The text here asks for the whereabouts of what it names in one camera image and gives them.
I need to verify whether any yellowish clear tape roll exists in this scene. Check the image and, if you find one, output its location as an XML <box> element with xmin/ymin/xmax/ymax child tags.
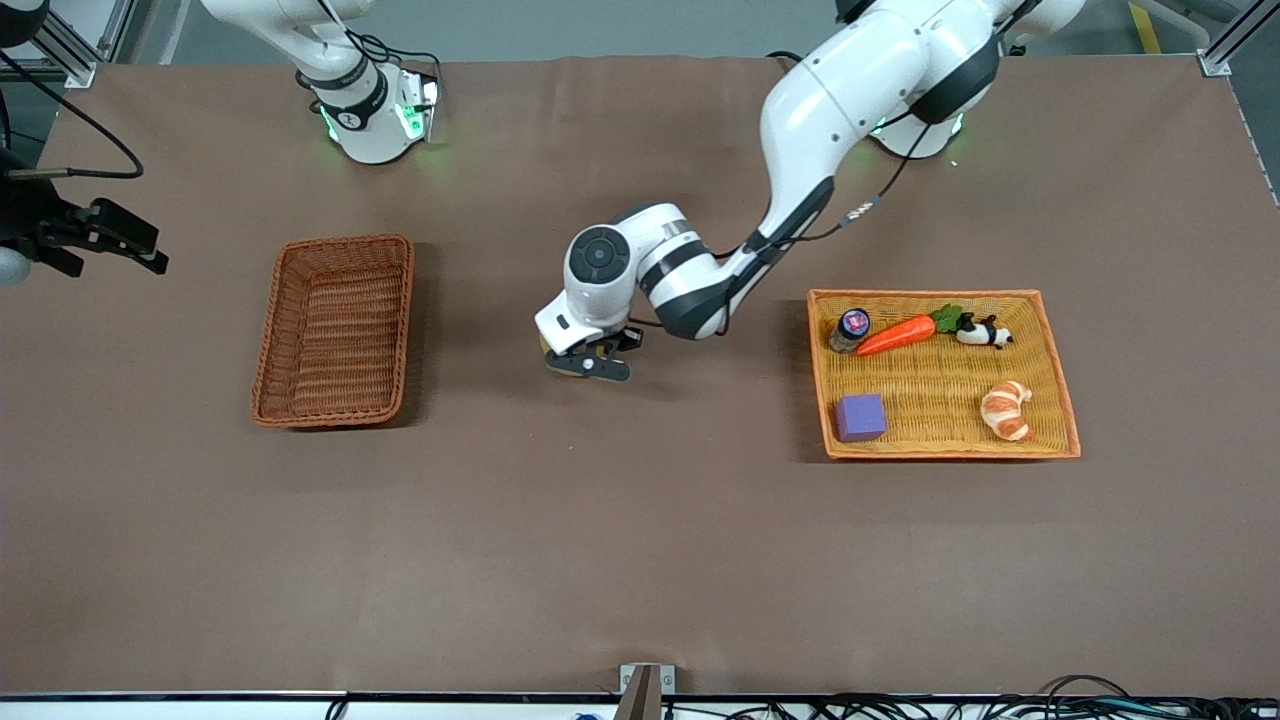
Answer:
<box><xmin>542</xmin><ymin>338</ymin><xmax>591</xmax><ymax>379</ymax></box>

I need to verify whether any brown wicker basket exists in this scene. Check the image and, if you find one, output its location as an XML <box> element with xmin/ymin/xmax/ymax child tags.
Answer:
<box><xmin>250</xmin><ymin>234</ymin><xmax>416</xmax><ymax>431</ymax></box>

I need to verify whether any orange wicker basket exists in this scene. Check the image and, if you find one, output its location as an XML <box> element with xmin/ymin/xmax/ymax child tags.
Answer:
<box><xmin>806</xmin><ymin>288</ymin><xmax>1083</xmax><ymax>461</ymax></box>

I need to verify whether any brown table cover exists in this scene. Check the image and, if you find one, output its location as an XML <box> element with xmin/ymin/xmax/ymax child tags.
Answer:
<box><xmin>0</xmin><ymin>55</ymin><xmax>1280</xmax><ymax>697</ymax></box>

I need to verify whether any small dark-capped bottle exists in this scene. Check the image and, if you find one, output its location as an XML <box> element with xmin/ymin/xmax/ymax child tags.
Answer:
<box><xmin>828</xmin><ymin>308</ymin><xmax>872</xmax><ymax>355</ymax></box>

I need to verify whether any purple cube block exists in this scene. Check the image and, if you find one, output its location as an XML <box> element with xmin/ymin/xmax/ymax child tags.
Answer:
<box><xmin>834</xmin><ymin>393</ymin><xmax>889</xmax><ymax>444</ymax></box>

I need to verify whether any orange toy carrot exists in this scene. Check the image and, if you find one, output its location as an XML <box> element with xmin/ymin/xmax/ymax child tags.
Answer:
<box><xmin>855</xmin><ymin>304</ymin><xmax>966</xmax><ymax>358</ymax></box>

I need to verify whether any black white panda figure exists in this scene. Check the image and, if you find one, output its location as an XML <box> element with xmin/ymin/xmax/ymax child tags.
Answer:
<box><xmin>955</xmin><ymin>313</ymin><xmax>1014</xmax><ymax>350</ymax></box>

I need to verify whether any toy croissant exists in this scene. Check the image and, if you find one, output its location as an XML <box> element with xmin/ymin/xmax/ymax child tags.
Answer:
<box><xmin>980</xmin><ymin>379</ymin><xmax>1034</xmax><ymax>442</ymax></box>

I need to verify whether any aluminium frame profile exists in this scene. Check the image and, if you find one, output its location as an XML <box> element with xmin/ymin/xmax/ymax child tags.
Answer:
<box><xmin>1198</xmin><ymin>0</ymin><xmax>1280</xmax><ymax>79</ymax></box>
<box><xmin>28</xmin><ymin>0</ymin><xmax>137</xmax><ymax>89</ymax></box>

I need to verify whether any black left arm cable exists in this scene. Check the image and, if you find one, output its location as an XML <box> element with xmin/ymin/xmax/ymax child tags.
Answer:
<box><xmin>740</xmin><ymin>110</ymin><xmax>936</xmax><ymax>253</ymax></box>

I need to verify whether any metal bracket with post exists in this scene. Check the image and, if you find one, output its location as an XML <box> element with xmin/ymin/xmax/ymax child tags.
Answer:
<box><xmin>614</xmin><ymin>662</ymin><xmax>677</xmax><ymax>720</ymax></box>

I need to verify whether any white table edge rail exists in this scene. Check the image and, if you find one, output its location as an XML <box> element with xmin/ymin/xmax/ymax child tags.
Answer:
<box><xmin>0</xmin><ymin>692</ymin><xmax>1280</xmax><ymax>720</ymax></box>

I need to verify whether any black cable bundle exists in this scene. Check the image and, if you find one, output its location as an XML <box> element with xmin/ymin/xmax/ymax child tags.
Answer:
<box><xmin>700</xmin><ymin>675</ymin><xmax>1280</xmax><ymax>720</ymax></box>

